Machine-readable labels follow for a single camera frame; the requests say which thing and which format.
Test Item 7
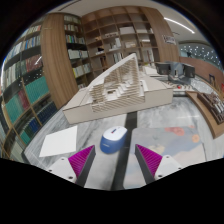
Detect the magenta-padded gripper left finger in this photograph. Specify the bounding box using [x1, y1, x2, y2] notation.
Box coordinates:
[46, 145, 97, 188]

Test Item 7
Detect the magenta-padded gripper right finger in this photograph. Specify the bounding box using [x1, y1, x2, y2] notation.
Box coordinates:
[134, 143, 183, 185]

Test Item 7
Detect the blue and white computer mouse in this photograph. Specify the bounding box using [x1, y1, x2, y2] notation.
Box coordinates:
[99, 125, 129, 155]

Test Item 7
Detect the grey floral print mouse pad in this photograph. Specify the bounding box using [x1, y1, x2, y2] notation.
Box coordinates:
[122, 124, 208, 190]

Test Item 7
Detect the white paper sheet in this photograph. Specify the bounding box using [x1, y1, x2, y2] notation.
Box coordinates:
[38, 125, 78, 158]

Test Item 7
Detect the light wooden side table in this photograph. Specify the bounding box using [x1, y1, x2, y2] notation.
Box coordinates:
[185, 89, 224, 140]

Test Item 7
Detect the white slatted architectural model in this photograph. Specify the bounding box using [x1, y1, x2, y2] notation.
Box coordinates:
[62, 52, 174, 125]

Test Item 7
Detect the dark brown architectural model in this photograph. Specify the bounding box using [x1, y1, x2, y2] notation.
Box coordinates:
[202, 92, 224, 125]

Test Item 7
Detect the dark bookshelf with colourful books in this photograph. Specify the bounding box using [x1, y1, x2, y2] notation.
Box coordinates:
[0, 23, 60, 162]

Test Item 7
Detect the group of ceiling spotlights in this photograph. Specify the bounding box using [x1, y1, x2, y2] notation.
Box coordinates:
[179, 43, 218, 62]

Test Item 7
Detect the hanging white sign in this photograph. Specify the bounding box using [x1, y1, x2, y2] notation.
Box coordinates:
[162, 33, 177, 46]

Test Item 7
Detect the wooden shelf unit with books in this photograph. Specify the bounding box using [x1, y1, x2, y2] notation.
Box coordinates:
[63, 5, 181, 92]

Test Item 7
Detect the long ceiling light strip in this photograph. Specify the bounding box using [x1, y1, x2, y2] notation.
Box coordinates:
[163, 16, 196, 35]

